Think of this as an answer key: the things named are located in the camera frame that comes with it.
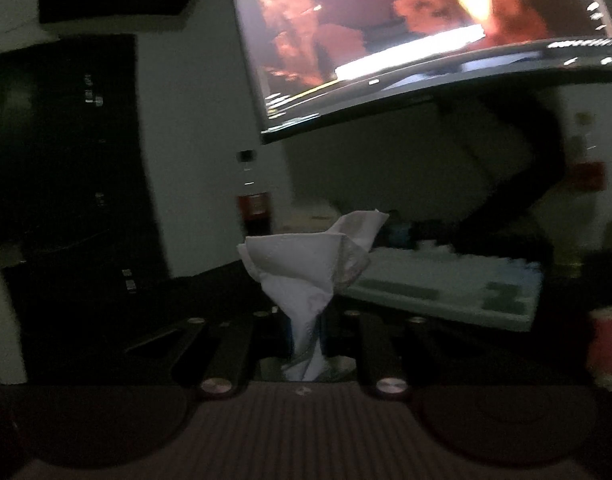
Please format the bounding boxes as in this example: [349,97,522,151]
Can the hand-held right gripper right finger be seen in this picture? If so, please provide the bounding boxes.
[318,308,469,401]

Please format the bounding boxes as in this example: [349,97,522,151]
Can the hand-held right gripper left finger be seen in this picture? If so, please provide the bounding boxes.
[124,306,293,401]

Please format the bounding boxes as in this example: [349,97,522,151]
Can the white paper tissue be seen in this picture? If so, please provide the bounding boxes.
[237,208,389,382]

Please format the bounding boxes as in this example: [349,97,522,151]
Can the beige box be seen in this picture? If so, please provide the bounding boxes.
[285,204,347,234]

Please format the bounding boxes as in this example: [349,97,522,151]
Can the white and green keyboard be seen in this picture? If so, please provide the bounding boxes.
[335,247,545,332]

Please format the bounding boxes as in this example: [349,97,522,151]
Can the cola bottle with red label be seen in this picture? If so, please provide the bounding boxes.
[235,150,275,237]

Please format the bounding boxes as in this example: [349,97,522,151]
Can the dark cabinet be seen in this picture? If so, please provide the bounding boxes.
[0,34,170,282]

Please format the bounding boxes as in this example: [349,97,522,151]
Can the red paper cup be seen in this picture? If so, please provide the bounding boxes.
[587,306,612,392]

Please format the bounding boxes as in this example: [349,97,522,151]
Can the clear bottle with red label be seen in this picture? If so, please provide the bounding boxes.
[565,111,608,281]

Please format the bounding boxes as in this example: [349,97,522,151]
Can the curved computer monitor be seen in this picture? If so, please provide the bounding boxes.
[231,0,612,145]

